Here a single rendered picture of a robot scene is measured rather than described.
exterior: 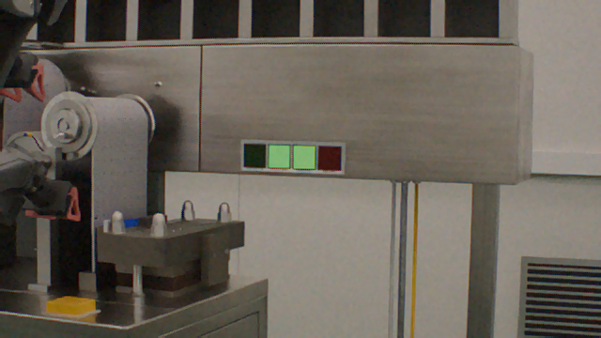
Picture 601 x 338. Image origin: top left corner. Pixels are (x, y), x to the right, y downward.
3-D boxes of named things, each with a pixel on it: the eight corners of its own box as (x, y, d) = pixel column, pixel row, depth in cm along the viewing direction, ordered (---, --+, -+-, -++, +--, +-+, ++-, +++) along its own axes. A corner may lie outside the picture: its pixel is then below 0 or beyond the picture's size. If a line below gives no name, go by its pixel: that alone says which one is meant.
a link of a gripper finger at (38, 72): (46, 113, 198) (25, 81, 191) (18, 113, 201) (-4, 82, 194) (58, 86, 202) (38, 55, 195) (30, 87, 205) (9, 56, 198)
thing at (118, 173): (91, 234, 214) (92, 147, 213) (145, 224, 236) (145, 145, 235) (93, 234, 214) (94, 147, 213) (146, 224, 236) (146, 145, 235)
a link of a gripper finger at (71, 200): (84, 234, 202) (62, 212, 194) (54, 232, 204) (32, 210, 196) (92, 204, 205) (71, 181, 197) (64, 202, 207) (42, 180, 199)
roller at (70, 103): (44, 152, 216) (45, 99, 215) (105, 148, 240) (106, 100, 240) (88, 153, 212) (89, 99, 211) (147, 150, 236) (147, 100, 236)
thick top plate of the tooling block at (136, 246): (98, 261, 209) (97, 232, 208) (184, 241, 246) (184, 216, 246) (164, 268, 203) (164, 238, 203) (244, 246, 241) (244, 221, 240)
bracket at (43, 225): (26, 290, 212) (26, 146, 210) (44, 285, 218) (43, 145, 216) (46, 292, 210) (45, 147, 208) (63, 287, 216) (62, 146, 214)
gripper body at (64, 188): (65, 215, 195) (47, 197, 189) (23, 212, 198) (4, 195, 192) (74, 185, 198) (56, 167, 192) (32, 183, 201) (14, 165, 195)
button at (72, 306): (45, 314, 187) (45, 300, 187) (66, 308, 193) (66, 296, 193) (76, 317, 184) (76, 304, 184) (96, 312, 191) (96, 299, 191)
